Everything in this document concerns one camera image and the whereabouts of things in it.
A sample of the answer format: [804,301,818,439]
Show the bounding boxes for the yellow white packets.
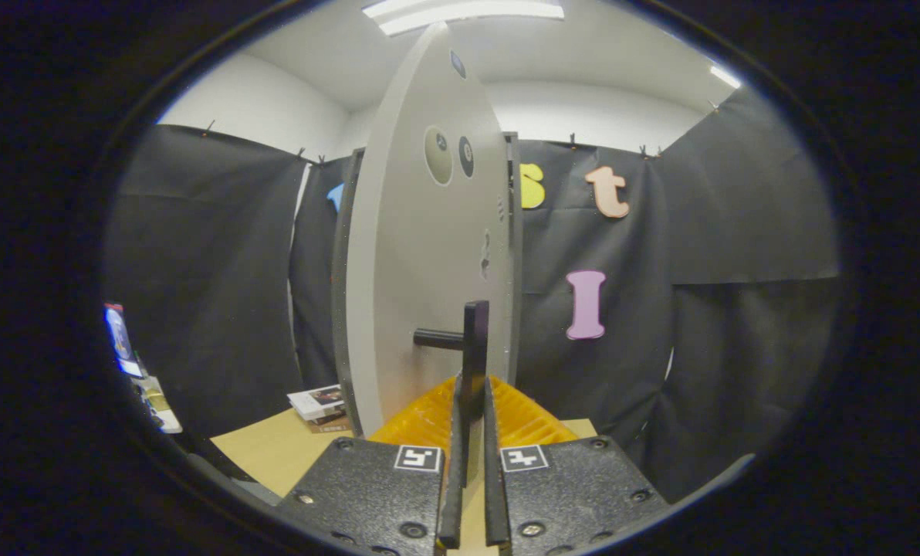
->
[132,375,184,435]

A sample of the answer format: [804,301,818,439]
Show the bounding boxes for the white book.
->
[288,385,347,422]

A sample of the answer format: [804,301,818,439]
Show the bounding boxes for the long ceiling light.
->
[361,0,566,37]

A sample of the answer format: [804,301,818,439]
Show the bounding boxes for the black backdrop cloth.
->
[105,85,843,503]

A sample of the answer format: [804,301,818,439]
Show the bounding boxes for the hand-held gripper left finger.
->
[275,375,467,556]

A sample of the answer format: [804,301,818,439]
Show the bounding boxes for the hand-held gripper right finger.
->
[482,376,671,556]

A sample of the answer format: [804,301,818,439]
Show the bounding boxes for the white shoe cabinet door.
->
[344,22,516,437]

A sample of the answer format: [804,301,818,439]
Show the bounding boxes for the grey shoe cabinet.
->
[330,131,524,437]

